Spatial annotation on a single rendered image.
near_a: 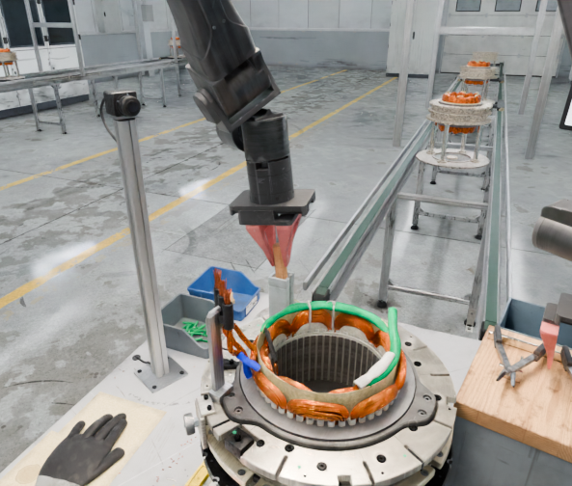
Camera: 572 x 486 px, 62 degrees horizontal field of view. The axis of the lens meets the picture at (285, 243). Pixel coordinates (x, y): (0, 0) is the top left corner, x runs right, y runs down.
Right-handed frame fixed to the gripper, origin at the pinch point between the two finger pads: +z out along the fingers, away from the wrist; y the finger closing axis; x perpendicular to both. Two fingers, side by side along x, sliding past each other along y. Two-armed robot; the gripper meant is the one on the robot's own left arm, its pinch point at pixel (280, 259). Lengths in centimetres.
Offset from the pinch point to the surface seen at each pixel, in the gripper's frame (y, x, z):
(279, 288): 0.1, 1.4, 3.8
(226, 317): 2.0, 15.2, -0.5
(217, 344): 3.6, 15.4, 3.2
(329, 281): 9, -72, 45
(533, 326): -37.9, -21.1, 22.7
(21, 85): 470, -464, 6
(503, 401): -29.4, 4.4, 17.3
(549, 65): -84, -247, 5
